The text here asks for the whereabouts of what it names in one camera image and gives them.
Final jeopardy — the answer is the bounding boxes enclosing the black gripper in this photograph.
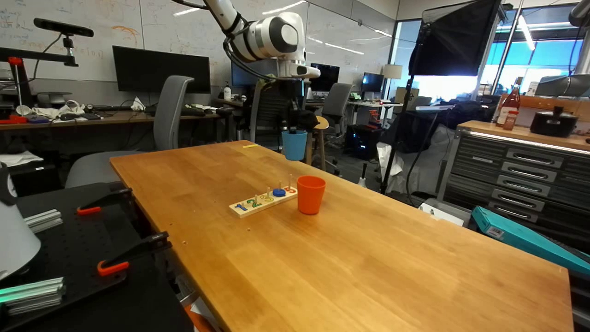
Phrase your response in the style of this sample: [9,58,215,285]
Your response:
[272,75,311,134]

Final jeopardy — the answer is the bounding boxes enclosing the orange plastic cup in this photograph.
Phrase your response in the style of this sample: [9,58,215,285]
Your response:
[295,174,328,217]

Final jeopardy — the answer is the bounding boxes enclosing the wooden stool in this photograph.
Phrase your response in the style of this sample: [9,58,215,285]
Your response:
[304,113,331,171]

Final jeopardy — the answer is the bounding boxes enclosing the dark office chair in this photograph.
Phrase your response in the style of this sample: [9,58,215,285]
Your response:
[320,80,354,126]

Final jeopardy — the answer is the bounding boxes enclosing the small black computer monitor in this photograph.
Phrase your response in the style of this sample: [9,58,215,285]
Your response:
[308,60,341,93]

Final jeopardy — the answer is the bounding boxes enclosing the wooden number puzzle board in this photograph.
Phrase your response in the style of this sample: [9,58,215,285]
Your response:
[228,184,298,219]

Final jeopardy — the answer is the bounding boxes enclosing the black light stand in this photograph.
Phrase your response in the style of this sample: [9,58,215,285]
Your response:
[378,71,420,195]

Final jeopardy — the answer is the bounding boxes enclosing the grey office chair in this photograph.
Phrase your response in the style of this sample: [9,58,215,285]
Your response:
[62,73,195,189]

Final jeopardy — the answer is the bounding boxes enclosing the large black computer monitor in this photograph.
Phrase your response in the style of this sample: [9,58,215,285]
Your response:
[110,43,212,95]

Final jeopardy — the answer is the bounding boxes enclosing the white cardboard box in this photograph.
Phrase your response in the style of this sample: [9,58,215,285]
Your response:
[418,196,472,228]

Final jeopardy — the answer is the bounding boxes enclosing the black softbox light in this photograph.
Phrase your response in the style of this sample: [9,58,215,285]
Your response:
[407,0,503,78]

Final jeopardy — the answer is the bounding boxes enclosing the orange black spring clamp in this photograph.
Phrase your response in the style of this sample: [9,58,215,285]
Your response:
[75,185,132,217]
[94,230,171,278]

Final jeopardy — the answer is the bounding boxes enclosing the red bottle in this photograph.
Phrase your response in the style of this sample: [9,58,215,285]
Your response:
[496,84,521,130]

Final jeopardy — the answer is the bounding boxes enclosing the grey drawer cabinet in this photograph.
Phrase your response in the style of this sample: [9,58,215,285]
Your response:
[437,117,590,243]

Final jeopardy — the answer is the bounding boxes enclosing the black pegboard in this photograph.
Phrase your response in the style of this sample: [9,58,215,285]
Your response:
[0,180,193,332]

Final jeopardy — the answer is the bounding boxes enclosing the teal plastic case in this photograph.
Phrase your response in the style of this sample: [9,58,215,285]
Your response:
[470,204,590,279]

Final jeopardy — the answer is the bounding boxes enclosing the silver aluminium extrusion bars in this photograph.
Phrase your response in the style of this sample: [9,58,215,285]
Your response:
[22,206,64,235]

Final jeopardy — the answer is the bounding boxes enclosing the white lamp shade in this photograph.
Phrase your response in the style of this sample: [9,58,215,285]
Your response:
[0,200,42,281]

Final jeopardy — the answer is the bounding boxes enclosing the green aluminium extrusion bars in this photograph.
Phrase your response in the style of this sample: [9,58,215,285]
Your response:
[0,274,66,318]

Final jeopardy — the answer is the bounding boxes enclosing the black stereo camera bar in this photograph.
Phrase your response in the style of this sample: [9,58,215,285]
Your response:
[31,16,95,38]

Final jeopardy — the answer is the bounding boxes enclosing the black camera boom stand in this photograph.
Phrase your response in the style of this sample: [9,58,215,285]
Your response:
[0,45,81,106]

